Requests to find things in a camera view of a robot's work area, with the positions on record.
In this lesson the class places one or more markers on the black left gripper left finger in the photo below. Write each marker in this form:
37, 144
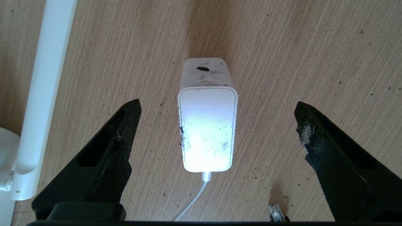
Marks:
94, 169

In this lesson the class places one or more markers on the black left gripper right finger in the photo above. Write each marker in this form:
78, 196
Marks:
351, 175

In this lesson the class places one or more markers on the white router with antennas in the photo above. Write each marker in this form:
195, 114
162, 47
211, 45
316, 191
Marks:
44, 94

